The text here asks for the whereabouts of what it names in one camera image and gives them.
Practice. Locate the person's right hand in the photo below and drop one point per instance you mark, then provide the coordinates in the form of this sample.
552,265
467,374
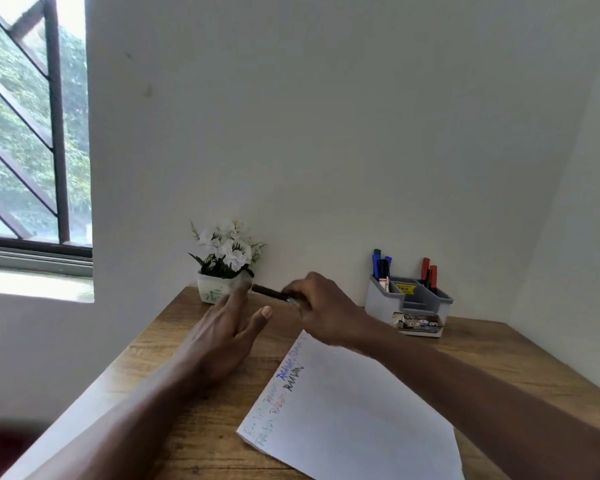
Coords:
330,314

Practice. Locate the person's left hand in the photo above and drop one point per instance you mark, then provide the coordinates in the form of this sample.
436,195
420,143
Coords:
220,339

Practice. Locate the black pen teal end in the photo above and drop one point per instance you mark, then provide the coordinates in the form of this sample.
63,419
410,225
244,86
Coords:
272,293

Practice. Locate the thin blue pen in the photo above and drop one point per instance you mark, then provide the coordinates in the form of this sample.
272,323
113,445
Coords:
376,267

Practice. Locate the thick white marker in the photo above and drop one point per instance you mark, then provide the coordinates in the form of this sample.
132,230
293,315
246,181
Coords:
383,272

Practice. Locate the thin red-capped marker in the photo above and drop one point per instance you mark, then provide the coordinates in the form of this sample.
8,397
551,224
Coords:
425,269
433,277

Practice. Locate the white paper sheet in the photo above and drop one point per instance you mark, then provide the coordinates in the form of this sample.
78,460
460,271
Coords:
355,424

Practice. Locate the person's left forearm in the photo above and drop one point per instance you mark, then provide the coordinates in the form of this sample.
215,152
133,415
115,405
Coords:
130,434

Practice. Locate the person's right forearm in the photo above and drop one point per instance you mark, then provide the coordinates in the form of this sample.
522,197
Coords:
480,409

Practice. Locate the potted white artificial flowers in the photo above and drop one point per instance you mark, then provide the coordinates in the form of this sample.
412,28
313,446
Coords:
215,292

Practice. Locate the gray desk organizer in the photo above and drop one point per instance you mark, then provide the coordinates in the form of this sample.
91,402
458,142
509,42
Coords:
380,304

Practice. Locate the red quilted mattress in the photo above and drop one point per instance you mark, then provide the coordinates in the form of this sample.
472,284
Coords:
0,454

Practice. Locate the barred window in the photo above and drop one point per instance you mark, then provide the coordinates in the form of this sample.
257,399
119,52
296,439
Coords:
20,119

